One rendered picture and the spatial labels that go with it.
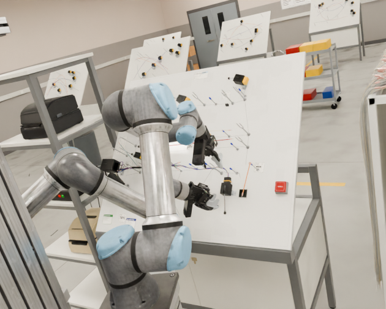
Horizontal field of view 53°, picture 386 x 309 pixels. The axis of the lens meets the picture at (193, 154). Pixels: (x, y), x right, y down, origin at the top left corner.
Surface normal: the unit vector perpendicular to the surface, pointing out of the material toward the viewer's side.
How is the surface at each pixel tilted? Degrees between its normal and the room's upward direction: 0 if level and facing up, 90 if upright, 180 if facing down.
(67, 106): 90
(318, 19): 50
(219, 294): 90
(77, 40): 90
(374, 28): 90
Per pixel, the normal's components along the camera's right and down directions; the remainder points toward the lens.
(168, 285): -0.23, -0.92
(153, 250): -0.31, -0.18
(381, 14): -0.48, 0.40
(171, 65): -0.51, -0.29
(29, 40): 0.84, -0.02
